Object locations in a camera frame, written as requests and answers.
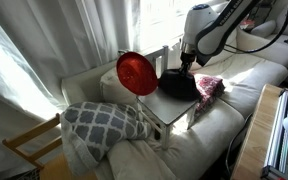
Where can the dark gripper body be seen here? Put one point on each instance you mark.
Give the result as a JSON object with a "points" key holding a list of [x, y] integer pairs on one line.
{"points": [[187, 61]]}

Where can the black hat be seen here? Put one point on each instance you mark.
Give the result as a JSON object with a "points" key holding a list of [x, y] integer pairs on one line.
{"points": [[179, 85]]}

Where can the red-orange sequin hat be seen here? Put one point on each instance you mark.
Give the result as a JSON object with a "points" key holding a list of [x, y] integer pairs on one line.
{"points": [[135, 73]]}

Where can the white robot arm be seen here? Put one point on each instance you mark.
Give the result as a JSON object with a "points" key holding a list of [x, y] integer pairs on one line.
{"points": [[200, 20]]}

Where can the natural wooden chair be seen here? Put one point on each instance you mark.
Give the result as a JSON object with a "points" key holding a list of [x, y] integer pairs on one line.
{"points": [[34, 133]]}

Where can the red white patterned cloth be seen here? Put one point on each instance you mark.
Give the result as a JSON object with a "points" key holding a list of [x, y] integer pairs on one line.
{"points": [[210, 88]]}

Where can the white throw pillow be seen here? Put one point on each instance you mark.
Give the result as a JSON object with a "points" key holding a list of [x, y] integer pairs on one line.
{"points": [[117, 91]]}

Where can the white sofa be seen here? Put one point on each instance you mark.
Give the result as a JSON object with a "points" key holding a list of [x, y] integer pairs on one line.
{"points": [[200, 143]]}

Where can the light grey pillow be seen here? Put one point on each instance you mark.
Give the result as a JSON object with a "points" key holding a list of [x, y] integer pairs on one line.
{"points": [[264, 29]]}

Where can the light wooden table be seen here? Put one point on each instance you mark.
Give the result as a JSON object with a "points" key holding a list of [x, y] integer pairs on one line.
{"points": [[254, 143]]}

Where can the aluminium rails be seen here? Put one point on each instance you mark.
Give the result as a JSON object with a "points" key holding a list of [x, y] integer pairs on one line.
{"points": [[277, 133]]}

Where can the grey white patterned blanket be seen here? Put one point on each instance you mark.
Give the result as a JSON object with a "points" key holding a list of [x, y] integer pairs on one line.
{"points": [[94, 130]]}

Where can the white curtain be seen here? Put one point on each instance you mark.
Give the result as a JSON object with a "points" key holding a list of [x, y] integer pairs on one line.
{"points": [[50, 40]]}

